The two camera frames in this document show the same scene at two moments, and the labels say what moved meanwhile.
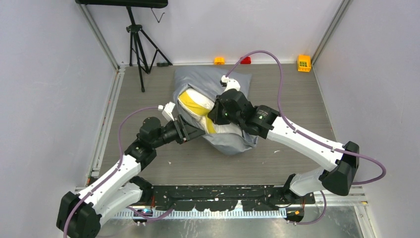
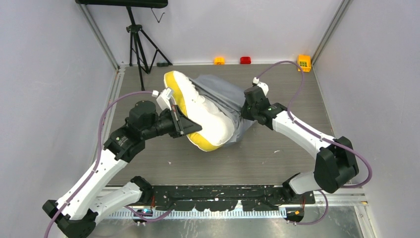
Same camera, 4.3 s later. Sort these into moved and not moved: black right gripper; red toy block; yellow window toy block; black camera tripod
Moved: black right gripper
Not moved: red toy block; yellow window toy block; black camera tripod
